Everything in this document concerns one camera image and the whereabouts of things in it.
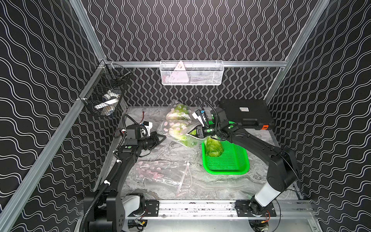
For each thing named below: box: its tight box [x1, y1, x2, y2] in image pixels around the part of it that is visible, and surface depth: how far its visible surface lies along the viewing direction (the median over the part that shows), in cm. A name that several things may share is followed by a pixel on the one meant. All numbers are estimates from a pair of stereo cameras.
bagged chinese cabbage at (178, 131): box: [156, 119, 204, 147], surface depth 80 cm
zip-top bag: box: [135, 159, 193, 197], surface depth 83 cm
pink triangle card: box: [170, 60, 189, 83], surface depth 92 cm
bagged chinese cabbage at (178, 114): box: [164, 98, 195, 127], surface depth 109 cm
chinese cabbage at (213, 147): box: [203, 137, 225, 158], surface depth 90 cm
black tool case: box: [219, 99, 276, 131], surface depth 112 cm
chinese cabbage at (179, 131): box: [169, 122, 202, 147], surface depth 78 cm
